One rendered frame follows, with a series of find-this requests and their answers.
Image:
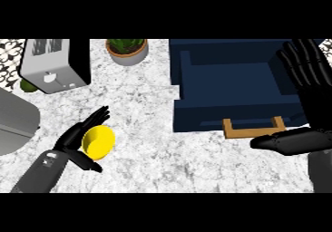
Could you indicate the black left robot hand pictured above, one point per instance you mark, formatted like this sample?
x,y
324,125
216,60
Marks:
x,y
74,135

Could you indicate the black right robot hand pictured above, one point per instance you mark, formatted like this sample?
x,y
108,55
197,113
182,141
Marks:
x,y
316,93

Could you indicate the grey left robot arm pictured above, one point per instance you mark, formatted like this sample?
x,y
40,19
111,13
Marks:
x,y
39,172

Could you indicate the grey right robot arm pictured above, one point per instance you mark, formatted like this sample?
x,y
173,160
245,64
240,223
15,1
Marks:
x,y
324,172

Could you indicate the dark blue open drawer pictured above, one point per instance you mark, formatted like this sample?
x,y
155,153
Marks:
x,y
231,87

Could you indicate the grey rounded appliance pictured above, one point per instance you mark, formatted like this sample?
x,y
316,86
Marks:
x,y
12,123

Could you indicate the small green object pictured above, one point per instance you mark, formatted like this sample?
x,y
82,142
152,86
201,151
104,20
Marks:
x,y
27,86

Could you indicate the silver toaster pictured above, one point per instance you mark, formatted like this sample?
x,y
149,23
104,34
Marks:
x,y
55,65

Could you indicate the potted green plant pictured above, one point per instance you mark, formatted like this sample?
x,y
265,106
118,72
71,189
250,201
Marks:
x,y
127,50

